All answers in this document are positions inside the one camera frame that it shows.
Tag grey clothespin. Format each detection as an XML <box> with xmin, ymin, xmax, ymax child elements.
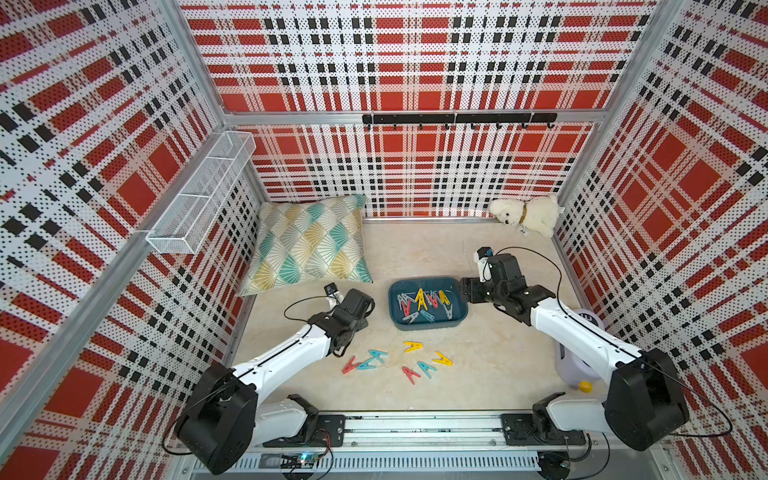
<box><xmin>397</xmin><ymin>295</ymin><xmax>409</xmax><ymax>311</ymax></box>
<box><xmin>442</xmin><ymin>304</ymin><xmax>454</xmax><ymax>320</ymax></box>
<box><xmin>402</xmin><ymin>312</ymin><xmax>420</xmax><ymax>324</ymax></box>

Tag teal clothespin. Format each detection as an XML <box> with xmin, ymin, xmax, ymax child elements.
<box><xmin>356</xmin><ymin>357</ymin><xmax>377</xmax><ymax>370</ymax></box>
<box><xmin>419</xmin><ymin>310</ymin><xmax>435</xmax><ymax>323</ymax></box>
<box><xmin>369</xmin><ymin>349</ymin><xmax>388</xmax><ymax>363</ymax></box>
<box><xmin>417</xmin><ymin>361</ymin><xmax>436</xmax><ymax>379</ymax></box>

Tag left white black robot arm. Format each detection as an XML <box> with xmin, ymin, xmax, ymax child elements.
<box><xmin>166</xmin><ymin>289</ymin><xmax>375</xmax><ymax>475</ymax></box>

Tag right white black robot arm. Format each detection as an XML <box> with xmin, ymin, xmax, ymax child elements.
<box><xmin>460</xmin><ymin>247</ymin><xmax>690</xmax><ymax>451</ymax></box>

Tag teal plastic storage box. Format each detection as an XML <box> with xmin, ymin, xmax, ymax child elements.
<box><xmin>388</xmin><ymin>276</ymin><xmax>469</xmax><ymax>331</ymax></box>

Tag white plush dog toy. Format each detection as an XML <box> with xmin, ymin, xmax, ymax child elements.
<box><xmin>488</xmin><ymin>195</ymin><xmax>564</xmax><ymax>238</ymax></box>

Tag patterned teal yellow pillow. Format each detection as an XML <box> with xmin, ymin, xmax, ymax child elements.
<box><xmin>239</xmin><ymin>194</ymin><xmax>373</xmax><ymax>297</ymax></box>

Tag green circuit board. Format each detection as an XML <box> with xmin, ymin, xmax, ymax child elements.
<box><xmin>280</xmin><ymin>453</ymin><xmax>317</xmax><ymax>470</ymax></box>

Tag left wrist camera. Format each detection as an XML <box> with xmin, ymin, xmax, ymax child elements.
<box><xmin>324</xmin><ymin>283</ymin><xmax>344</xmax><ymax>308</ymax></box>

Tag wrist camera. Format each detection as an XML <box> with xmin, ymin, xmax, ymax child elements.
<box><xmin>324</xmin><ymin>283</ymin><xmax>344</xmax><ymax>308</ymax></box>
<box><xmin>475</xmin><ymin>247</ymin><xmax>493</xmax><ymax>282</ymax></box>

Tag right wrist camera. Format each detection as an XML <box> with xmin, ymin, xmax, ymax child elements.
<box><xmin>475</xmin><ymin>247</ymin><xmax>493</xmax><ymax>282</ymax></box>

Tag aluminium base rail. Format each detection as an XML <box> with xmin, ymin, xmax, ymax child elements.
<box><xmin>223</xmin><ymin>411</ymin><xmax>685</xmax><ymax>479</ymax></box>

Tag black wall hook rail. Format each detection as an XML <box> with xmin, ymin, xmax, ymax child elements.
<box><xmin>362</xmin><ymin>112</ymin><xmax>558</xmax><ymax>127</ymax></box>

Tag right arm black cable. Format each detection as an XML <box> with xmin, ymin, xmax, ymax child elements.
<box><xmin>494</xmin><ymin>245</ymin><xmax>734</xmax><ymax>438</ymax></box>

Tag white wire mesh shelf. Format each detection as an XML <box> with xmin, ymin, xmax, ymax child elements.
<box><xmin>146</xmin><ymin>131</ymin><xmax>256</xmax><ymax>255</ymax></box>

